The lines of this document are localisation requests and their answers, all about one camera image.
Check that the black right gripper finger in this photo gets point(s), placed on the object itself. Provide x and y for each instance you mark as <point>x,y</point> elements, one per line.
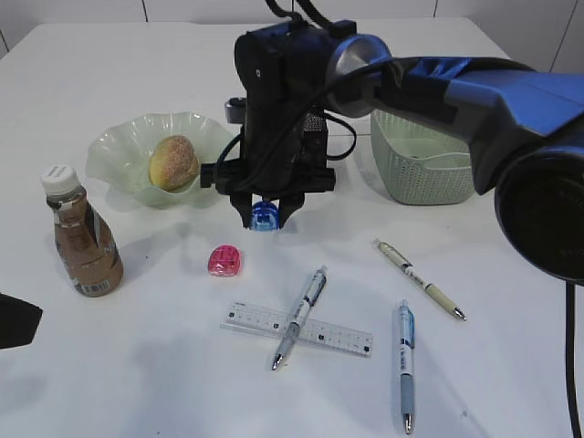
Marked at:
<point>287,205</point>
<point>242,202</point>

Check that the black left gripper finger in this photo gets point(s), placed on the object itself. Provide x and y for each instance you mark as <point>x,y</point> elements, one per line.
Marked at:
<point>19,321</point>

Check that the blue pencil sharpener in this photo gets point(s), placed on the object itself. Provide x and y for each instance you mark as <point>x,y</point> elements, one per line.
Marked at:
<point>264,217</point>

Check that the black mesh pen holder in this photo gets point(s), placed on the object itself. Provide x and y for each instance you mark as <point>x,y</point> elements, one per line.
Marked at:
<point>314,141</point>

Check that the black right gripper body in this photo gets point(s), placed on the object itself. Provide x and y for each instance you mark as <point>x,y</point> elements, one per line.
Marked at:
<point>283,69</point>

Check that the cream ballpoint pen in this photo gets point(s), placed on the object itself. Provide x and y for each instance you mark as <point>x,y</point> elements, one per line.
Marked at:
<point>429,289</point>

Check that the green wavy glass plate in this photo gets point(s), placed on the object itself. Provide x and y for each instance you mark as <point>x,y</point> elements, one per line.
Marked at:
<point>120,155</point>

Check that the sugared bread loaf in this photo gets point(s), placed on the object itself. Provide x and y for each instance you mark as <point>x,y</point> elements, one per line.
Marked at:
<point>173,163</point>

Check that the clear plastic ruler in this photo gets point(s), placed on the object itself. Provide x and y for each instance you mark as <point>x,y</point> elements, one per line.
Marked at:
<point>275,324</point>

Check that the pink pencil sharpener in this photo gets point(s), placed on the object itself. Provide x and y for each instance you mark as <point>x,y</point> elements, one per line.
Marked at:
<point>224,261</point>

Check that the brown Nescafe coffee bottle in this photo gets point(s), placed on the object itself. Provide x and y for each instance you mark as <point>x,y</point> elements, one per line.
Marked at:
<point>83,239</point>

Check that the green plastic woven basket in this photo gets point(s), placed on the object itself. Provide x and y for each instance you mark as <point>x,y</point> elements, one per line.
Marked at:
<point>417,165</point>

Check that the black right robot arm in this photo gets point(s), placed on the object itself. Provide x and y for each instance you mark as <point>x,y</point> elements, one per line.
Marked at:
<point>523,128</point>

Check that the blue white gel pen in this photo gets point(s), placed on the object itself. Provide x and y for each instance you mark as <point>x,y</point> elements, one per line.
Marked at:
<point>406,369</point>

